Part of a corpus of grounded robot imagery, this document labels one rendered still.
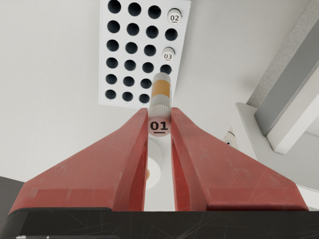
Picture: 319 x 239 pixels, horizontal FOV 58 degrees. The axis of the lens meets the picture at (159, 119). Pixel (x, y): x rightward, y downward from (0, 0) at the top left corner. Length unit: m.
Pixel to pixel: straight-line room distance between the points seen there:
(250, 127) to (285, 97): 0.04
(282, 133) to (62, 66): 0.25
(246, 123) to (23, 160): 0.33
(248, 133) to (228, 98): 0.12
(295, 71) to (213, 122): 0.16
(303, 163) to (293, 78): 0.07
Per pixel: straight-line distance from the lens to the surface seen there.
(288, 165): 0.26
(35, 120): 0.42
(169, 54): 0.29
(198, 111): 0.38
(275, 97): 0.28
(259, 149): 0.25
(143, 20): 0.29
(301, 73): 0.26
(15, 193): 0.85
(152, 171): 0.39
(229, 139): 1.04
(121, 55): 0.31
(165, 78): 0.16
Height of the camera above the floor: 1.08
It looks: 56 degrees down
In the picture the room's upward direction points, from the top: 178 degrees counter-clockwise
